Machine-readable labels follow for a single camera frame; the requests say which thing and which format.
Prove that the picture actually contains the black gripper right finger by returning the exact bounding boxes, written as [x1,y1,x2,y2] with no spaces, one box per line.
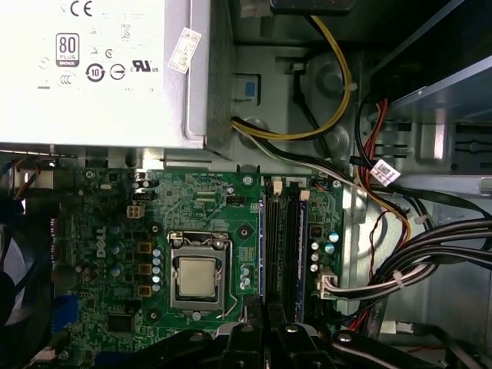
[268,302,437,369]

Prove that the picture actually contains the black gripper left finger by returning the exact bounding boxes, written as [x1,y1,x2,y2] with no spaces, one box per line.
[126,295,264,369]

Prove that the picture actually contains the black RAM slot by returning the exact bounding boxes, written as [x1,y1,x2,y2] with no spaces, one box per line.
[268,180,284,305]
[283,182,298,308]

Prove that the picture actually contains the metal CPU socket cover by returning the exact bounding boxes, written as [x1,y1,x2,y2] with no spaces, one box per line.
[168,230,234,312]

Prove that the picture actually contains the silver CPU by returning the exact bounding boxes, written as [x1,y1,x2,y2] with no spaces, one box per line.
[178,257,217,298]

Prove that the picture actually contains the green Dell motherboard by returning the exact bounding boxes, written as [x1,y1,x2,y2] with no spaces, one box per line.
[22,167,345,368]

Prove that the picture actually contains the blue board connector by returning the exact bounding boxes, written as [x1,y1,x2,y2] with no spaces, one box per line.
[52,294,80,335]

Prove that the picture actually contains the black cooling fan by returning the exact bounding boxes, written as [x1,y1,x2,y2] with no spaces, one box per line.
[0,222,55,327]

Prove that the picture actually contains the silver metal PC case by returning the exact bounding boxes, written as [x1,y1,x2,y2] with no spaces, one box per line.
[0,0,492,369]

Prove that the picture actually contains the silver power supply unit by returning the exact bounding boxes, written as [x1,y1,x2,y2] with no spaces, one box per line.
[0,0,235,161]

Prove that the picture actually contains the thin wire locking lever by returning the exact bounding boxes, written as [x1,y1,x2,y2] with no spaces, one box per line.
[215,237,238,320]

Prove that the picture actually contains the black grey cable bundle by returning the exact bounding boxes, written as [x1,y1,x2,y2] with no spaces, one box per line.
[326,217,492,304]

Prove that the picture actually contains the black white power cables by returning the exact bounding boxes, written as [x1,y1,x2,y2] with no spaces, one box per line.
[230,117,492,218]

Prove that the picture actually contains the white cable label tag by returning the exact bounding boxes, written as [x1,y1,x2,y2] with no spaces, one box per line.
[371,158,401,188]

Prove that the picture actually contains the orange red yellow wires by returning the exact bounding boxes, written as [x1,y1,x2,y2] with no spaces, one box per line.
[355,98,413,241]

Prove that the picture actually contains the thin orange brown wires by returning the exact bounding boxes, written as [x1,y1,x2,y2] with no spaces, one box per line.
[9,158,42,201]

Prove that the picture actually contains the yellow power wire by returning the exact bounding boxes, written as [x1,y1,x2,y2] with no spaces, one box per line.
[232,15,354,142]

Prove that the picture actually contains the black plastic bracket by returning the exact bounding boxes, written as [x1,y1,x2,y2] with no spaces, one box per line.
[268,0,354,15]

